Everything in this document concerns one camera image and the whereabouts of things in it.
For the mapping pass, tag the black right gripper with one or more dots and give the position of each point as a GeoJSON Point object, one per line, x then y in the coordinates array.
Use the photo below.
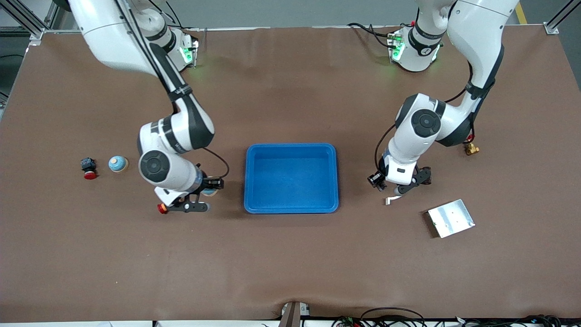
{"type": "Point", "coordinates": [211, 183]}

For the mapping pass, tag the red mushroom button blue base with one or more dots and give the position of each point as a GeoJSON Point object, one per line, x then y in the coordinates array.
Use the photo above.
{"type": "Point", "coordinates": [89, 175]}

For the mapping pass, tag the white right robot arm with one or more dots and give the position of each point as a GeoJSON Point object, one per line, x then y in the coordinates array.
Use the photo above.
{"type": "Point", "coordinates": [172, 175]}

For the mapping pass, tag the white semicircular plastic bracket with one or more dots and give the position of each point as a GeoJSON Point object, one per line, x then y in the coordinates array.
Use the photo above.
{"type": "Point", "coordinates": [391, 200]}

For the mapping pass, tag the square aluminium plate block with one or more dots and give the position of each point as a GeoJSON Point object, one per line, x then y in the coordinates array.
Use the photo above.
{"type": "Point", "coordinates": [451, 218]}

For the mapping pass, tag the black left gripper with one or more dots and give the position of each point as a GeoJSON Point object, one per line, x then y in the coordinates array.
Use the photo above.
{"type": "Point", "coordinates": [378, 178]}

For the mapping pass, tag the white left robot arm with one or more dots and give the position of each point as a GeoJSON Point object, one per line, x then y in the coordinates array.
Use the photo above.
{"type": "Point", "coordinates": [422, 122]}

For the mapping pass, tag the aluminium frame strut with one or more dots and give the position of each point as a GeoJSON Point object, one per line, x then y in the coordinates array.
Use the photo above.
{"type": "Point", "coordinates": [35, 32]}
{"type": "Point", "coordinates": [551, 28]}

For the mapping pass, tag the brown table mat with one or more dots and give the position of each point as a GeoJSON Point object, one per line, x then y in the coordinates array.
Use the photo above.
{"type": "Point", "coordinates": [290, 263]}

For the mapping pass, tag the blue plastic tray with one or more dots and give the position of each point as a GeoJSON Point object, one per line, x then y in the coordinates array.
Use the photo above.
{"type": "Point", "coordinates": [290, 181]}

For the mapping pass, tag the metal table clamp bracket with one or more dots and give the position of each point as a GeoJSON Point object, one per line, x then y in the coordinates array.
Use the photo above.
{"type": "Point", "coordinates": [292, 315]}

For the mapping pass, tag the red emergency stop yellow collar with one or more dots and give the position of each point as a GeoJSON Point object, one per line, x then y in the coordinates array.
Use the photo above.
{"type": "Point", "coordinates": [162, 209]}

